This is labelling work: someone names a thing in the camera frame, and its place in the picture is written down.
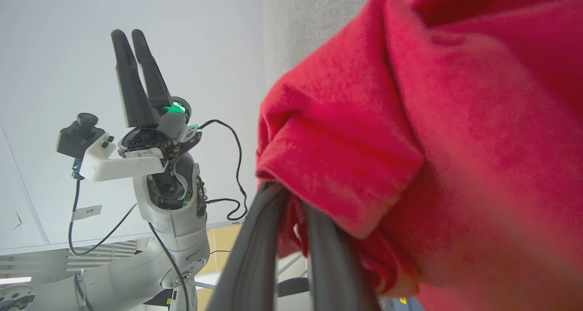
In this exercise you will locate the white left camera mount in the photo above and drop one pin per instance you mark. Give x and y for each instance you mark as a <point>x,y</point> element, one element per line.
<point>118,167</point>

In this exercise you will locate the black chair seat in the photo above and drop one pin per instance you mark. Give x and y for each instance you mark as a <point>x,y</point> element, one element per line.
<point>294,287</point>

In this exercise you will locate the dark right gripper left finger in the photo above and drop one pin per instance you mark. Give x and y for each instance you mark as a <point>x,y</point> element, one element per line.
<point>250,265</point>

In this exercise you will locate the white slatted vent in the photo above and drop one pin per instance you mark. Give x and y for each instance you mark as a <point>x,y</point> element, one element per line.
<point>100,256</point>

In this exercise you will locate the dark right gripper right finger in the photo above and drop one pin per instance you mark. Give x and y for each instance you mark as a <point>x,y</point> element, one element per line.
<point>332,279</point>

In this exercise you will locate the yellow wooden panel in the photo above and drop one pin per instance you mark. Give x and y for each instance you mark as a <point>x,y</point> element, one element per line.
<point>223,242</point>

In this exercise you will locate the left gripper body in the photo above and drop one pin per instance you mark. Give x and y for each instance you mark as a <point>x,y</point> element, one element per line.
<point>145,138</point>

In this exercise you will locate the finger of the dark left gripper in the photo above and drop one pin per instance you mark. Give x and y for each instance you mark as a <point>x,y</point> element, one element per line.
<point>132,97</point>
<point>155,83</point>

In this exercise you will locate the red Bulls jersey white sleeves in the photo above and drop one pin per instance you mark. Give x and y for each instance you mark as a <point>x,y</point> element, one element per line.
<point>455,142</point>

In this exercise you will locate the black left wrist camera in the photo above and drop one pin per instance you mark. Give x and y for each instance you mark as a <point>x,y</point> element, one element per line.
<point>75,138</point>

